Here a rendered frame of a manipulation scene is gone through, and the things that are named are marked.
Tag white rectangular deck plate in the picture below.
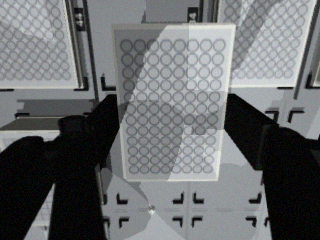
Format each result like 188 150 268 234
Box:
0 0 288 240

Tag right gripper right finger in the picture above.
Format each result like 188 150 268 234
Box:
224 93 320 240

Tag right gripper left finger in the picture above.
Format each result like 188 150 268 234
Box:
0 94 119 240

